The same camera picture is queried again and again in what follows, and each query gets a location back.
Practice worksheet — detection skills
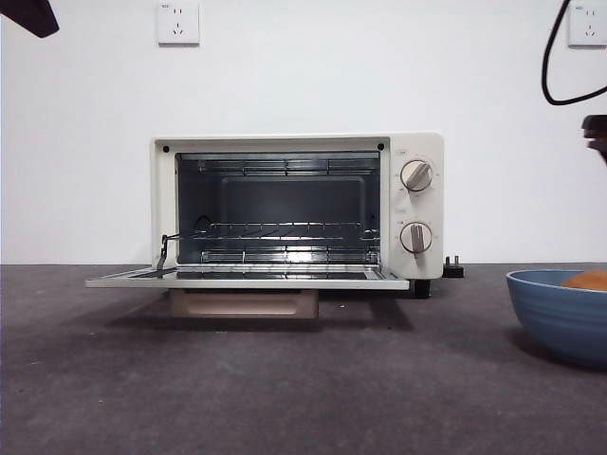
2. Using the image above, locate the glass oven door with handle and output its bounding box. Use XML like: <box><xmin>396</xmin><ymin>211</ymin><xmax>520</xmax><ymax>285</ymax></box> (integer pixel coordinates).
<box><xmin>84</xmin><ymin>264</ymin><xmax>411</xmax><ymax>319</ymax></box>

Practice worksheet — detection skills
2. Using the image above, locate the blue ribbed bowl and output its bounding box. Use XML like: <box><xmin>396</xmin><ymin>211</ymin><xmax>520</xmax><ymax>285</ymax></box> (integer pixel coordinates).
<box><xmin>505</xmin><ymin>268</ymin><xmax>607</xmax><ymax>370</ymax></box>

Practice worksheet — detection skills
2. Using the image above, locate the brown potato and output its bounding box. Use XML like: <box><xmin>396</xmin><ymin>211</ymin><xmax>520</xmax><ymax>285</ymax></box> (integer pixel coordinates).
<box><xmin>559</xmin><ymin>269</ymin><xmax>607</xmax><ymax>289</ymax></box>

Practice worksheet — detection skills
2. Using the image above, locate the cream Toshiba toaster oven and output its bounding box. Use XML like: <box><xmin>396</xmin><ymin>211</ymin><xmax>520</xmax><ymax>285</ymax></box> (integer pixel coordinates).
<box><xmin>84</xmin><ymin>131</ymin><xmax>446</xmax><ymax>319</ymax></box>

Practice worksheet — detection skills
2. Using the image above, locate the cream round oven knob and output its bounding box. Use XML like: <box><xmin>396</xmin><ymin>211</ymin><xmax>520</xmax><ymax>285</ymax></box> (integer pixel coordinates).
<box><xmin>399</xmin><ymin>221</ymin><xmax>433</xmax><ymax>260</ymax></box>
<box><xmin>400</xmin><ymin>159</ymin><xmax>434</xmax><ymax>193</ymax></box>

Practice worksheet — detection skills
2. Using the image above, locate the black power plug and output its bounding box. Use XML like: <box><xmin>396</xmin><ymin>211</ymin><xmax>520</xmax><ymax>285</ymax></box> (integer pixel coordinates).
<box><xmin>443</xmin><ymin>255</ymin><xmax>467</xmax><ymax>279</ymax></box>

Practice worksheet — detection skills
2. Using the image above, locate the white wall socket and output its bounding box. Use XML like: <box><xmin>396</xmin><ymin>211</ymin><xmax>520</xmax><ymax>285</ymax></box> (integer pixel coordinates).
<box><xmin>567</xmin><ymin>4</ymin><xmax>607</xmax><ymax>47</ymax></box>
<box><xmin>157</xmin><ymin>0</ymin><xmax>201</xmax><ymax>47</ymax></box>

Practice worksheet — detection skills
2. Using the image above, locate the metal wire heater guard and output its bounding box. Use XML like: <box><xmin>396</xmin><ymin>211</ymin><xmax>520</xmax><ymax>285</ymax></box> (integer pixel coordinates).
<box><xmin>201</xmin><ymin>245</ymin><xmax>382</xmax><ymax>266</ymax></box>
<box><xmin>194</xmin><ymin>158</ymin><xmax>381</xmax><ymax>177</ymax></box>

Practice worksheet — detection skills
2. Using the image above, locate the metal wire oven rack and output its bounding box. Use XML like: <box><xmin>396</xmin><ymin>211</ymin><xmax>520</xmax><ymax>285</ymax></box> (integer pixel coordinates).
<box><xmin>198</xmin><ymin>220</ymin><xmax>383</xmax><ymax>243</ymax></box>

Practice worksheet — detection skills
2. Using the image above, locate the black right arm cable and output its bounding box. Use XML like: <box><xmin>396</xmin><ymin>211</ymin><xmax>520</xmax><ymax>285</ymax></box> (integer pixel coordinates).
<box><xmin>542</xmin><ymin>0</ymin><xmax>607</xmax><ymax>106</ymax></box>

